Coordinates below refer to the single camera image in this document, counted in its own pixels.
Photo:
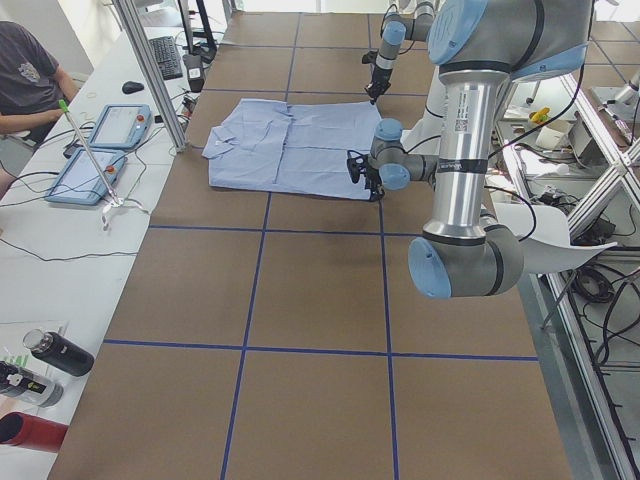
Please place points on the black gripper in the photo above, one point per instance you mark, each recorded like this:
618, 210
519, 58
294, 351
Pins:
373, 182
380, 76

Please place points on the light blue striped shirt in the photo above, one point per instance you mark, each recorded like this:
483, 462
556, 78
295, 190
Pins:
270, 145

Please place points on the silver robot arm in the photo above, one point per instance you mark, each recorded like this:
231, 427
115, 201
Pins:
395, 30
479, 48

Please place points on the white curved sheet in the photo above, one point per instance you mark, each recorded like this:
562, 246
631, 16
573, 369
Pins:
548, 248

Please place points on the black keyboard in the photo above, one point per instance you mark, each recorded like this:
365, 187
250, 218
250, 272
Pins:
166, 55

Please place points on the blue teach pendant far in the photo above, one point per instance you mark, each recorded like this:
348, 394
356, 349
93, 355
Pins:
121, 126

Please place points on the blue teach pendant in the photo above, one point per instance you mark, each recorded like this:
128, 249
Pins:
121, 126
79, 182

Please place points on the black computer mouse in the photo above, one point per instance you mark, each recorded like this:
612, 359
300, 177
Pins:
130, 87

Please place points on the blue teach pendant near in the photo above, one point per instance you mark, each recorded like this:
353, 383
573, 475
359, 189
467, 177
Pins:
79, 182

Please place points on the metal rod with green tip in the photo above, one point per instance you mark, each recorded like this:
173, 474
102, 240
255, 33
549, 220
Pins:
115, 201

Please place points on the seated person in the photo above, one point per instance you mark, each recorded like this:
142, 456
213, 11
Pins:
32, 84

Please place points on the black water bottle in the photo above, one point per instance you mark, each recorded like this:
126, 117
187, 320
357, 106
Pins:
55, 350

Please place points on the grey labelled bottle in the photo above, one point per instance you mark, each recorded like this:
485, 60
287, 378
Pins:
27, 386

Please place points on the red cylinder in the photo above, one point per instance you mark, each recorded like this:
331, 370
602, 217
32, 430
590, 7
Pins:
32, 432

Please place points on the aluminium frame post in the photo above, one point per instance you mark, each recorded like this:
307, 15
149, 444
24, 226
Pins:
150, 70

